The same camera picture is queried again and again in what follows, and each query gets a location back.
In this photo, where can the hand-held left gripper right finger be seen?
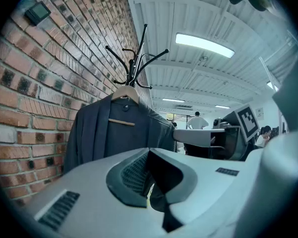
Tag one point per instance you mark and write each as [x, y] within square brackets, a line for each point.
[213, 182]

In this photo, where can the long ceiling light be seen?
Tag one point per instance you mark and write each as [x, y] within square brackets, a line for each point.
[204, 44]
[272, 85]
[222, 106]
[173, 100]

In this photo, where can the dark wall-mounted control panel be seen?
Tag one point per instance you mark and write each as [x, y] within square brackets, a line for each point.
[37, 12]

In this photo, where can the white wall poster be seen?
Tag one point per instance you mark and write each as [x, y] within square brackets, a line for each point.
[259, 113]

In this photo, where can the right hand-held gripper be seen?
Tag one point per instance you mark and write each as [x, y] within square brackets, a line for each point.
[247, 123]

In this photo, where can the black metal coat rack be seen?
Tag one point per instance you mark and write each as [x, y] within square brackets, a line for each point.
[132, 71]

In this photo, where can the dark grey jacket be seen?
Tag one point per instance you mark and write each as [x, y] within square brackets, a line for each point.
[129, 137]

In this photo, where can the wooden clothes hanger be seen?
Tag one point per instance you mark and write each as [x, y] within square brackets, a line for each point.
[125, 91]

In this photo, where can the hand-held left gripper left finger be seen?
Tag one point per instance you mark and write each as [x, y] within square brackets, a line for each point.
[89, 182]

